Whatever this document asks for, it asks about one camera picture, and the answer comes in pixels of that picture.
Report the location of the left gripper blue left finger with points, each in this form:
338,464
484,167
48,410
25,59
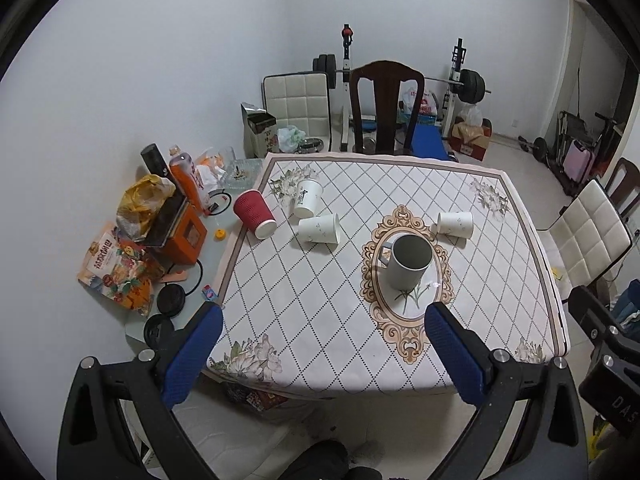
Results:
187,352

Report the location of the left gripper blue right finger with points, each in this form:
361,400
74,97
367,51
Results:
462,353

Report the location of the white paper cup lying right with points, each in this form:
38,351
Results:
457,224

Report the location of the white paper cup lying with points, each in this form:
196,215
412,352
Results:
320,230
457,224

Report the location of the red ribbed paper cup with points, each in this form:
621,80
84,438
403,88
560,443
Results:
254,213

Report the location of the white paper cup lying centre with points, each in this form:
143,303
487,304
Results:
320,230

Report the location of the white paper cup standing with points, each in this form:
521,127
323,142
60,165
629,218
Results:
307,198

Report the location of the black round lid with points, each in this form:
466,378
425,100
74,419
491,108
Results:
170,300

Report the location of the blue crumpled blanket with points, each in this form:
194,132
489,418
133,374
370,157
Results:
627,307

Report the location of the orange box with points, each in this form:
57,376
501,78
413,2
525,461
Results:
186,239

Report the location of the colourful snack bag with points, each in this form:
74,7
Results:
121,270

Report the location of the white padded chair right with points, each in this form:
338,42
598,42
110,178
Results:
587,239

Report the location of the white padded chair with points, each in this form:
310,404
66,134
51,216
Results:
587,239
301,100

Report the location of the yellow plastic bag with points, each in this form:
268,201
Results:
141,203

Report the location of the floral diamond pattern tablecloth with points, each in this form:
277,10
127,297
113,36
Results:
315,321

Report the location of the glass ashtray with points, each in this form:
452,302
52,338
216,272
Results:
241,174

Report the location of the orange drink bottle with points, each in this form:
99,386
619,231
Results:
183,168

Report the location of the dark wooden chair right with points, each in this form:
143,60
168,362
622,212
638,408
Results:
623,188

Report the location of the dark wooden chair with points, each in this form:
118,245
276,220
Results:
386,77
623,188

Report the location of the black cylinder bottle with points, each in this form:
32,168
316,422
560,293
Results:
155,162

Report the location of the cardboard box on floor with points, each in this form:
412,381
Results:
472,141

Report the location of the blue weight bench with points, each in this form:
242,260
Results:
427,143

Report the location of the dumbbell on floor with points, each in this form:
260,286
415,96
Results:
538,148

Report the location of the pink suitcase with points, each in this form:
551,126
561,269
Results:
578,162

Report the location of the tea gift box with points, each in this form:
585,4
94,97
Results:
260,131

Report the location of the white padded chair far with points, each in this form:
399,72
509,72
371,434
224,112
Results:
301,100

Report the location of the white barbell rack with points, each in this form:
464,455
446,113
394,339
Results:
466,85

